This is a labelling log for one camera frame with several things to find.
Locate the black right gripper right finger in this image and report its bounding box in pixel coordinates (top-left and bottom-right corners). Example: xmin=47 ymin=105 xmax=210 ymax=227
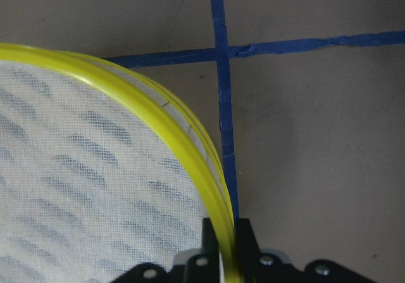
xmin=235 ymin=218 xmax=259 ymax=282

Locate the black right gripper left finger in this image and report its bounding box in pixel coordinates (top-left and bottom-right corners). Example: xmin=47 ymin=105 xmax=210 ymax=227
xmin=187 ymin=218 xmax=220 ymax=283

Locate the white mesh steamer cloth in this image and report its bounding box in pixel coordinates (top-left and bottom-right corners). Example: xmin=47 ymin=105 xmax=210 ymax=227
xmin=1 ymin=61 xmax=206 ymax=282

